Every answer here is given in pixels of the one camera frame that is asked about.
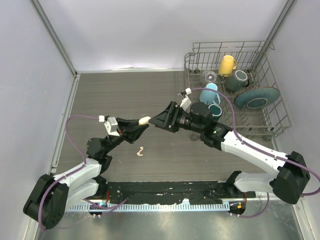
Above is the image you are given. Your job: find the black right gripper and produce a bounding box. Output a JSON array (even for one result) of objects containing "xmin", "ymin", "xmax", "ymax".
[{"xmin": 149, "ymin": 101, "xmax": 204, "ymax": 134}]

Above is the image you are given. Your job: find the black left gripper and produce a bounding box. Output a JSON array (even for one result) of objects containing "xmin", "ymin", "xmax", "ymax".
[{"xmin": 103, "ymin": 117, "xmax": 148, "ymax": 155}]

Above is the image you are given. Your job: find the beige earbud charging case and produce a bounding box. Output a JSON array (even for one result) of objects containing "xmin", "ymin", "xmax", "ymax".
[{"xmin": 138, "ymin": 116, "xmax": 151, "ymax": 126}]

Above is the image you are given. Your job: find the beige earbud pair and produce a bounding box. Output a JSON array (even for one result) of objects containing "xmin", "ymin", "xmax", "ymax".
[{"xmin": 136, "ymin": 146, "xmax": 144, "ymax": 157}]

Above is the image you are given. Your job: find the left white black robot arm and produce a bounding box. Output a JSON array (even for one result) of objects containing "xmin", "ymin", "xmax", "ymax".
[{"xmin": 23, "ymin": 115, "xmax": 150, "ymax": 230}]

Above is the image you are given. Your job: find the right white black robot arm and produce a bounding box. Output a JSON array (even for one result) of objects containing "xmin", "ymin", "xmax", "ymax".
[{"xmin": 149, "ymin": 101, "xmax": 310, "ymax": 205}]

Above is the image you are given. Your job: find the light blue mug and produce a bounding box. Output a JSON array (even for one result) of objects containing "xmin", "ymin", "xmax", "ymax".
[{"xmin": 199, "ymin": 82, "xmax": 221, "ymax": 106}]

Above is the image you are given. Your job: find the dark teal mug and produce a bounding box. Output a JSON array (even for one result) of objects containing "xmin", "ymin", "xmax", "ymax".
[{"xmin": 208, "ymin": 104, "xmax": 223, "ymax": 121}]

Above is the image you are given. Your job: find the clear drinking glass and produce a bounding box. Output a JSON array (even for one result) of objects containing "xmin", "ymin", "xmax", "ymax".
[{"xmin": 200, "ymin": 70, "xmax": 218, "ymax": 84}]

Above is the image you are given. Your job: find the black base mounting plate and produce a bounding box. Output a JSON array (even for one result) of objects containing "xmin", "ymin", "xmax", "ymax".
[{"xmin": 104, "ymin": 181, "xmax": 256, "ymax": 205}]

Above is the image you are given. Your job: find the grey-green mug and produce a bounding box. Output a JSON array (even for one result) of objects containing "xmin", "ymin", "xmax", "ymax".
[{"xmin": 225, "ymin": 70, "xmax": 250, "ymax": 92}]

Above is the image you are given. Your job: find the yellow mug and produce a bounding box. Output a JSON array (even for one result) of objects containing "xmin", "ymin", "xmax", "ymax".
[{"xmin": 218, "ymin": 55, "xmax": 238, "ymax": 77}]

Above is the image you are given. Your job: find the teal ceramic plate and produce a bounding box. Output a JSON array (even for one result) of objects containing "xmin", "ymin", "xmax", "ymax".
[{"xmin": 233, "ymin": 86, "xmax": 280, "ymax": 110}]

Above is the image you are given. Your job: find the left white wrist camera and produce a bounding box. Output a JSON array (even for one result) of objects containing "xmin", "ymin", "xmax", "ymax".
[{"xmin": 98, "ymin": 115, "xmax": 120, "ymax": 137}]

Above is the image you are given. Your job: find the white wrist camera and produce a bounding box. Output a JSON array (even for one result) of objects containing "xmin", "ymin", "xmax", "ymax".
[
  {"xmin": 178, "ymin": 88, "xmax": 192, "ymax": 111},
  {"xmin": 98, "ymin": 115, "xmax": 120, "ymax": 137}
]

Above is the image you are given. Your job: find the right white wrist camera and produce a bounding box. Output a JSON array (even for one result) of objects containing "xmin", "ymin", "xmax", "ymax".
[{"xmin": 178, "ymin": 88, "xmax": 192, "ymax": 111}]

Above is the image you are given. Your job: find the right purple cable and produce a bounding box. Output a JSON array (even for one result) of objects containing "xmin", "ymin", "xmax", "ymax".
[{"xmin": 189, "ymin": 87, "xmax": 320, "ymax": 218}]

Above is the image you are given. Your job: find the purple cable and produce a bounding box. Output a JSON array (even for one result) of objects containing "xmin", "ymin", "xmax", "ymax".
[
  {"xmin": 189, "ymin": 87, "xmax": 320, "ymax": 218},
  {"xmin": 38, "ymin": 114, "xmax": 128, "ymax": 232}
]

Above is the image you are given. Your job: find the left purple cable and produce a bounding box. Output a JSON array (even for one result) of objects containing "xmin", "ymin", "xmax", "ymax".
[{"xmin": 38, "ymin": 114, "xmax": 128, "ymax": 232}]

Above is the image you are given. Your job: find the grey wire dish rack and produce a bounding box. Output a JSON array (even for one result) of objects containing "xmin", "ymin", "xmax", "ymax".
[{"xmin": 184, "ymin": 40, "xmax": 291, "ymax": 141}]

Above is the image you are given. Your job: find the white slotted cable duct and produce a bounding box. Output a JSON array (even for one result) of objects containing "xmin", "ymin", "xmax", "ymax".
[{"xmin": 68, "ymin": 201, "xmax": 230, "ymax": 213}]

